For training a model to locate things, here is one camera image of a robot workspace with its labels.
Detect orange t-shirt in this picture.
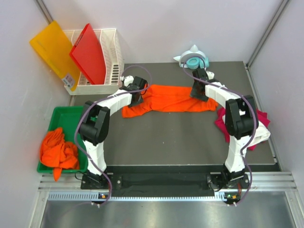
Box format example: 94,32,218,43
122,85,218,118
39,127,80,181

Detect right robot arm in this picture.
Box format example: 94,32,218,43
190,68,258,188

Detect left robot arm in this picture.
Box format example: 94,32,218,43
76,76,148,190

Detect teal cat-ear headphones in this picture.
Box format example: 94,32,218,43
173,45,209,70

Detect white file organizer basket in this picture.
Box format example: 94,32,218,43
64,28,124,95

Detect red folder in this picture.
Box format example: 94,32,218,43
69,23,106,85

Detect magenta folded t-shirt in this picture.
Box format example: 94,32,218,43
215,108,270,151

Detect green plastic bin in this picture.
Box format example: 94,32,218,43
37,106,88,174

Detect white folded t-shirt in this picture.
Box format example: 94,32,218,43
248,121,271,147

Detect orange t-shirt in bin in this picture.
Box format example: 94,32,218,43
39,127,80,181

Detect yellow folder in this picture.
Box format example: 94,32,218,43
29,21,80,91

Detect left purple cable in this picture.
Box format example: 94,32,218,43
74,65,152,207

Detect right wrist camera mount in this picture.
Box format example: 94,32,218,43
206,71,215,80

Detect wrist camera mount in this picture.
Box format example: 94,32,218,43
120,76,134,87
206,71,215,80

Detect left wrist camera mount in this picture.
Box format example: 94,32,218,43
120,76,134,87

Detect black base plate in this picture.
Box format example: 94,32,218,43
80,164,281,197

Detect aluminium frame rail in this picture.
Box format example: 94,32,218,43
38,172,297,203

